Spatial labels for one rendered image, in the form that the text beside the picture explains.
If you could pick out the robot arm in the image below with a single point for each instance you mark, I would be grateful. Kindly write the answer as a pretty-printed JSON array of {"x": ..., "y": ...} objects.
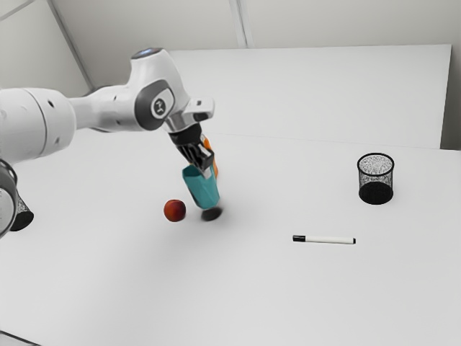
[{"x": 108, "y": 108}]

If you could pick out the teal faceted mug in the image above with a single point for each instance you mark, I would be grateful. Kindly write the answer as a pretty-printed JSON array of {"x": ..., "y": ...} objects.
[{"x": 203, "y": 191}]

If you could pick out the orange upright object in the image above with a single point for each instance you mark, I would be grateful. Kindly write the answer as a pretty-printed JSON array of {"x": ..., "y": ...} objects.
[{"x": 215, "y": 169}]

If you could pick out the black mesh pen holder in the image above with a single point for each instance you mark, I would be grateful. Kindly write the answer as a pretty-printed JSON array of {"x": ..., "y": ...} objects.
[
  {"x": 375, "y": 180},
  {"x": 24, "y": 216}
]

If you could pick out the red peach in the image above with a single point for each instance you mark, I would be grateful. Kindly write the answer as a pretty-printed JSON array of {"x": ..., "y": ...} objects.
[{"x": 175, "y": 210}]

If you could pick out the white marker pen black cap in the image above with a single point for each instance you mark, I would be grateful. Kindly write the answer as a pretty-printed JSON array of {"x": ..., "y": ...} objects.
[{"x": 324, "y": 239}]

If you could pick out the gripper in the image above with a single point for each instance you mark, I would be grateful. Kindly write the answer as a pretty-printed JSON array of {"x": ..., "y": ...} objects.
[{"x": 186, "y": 136}]

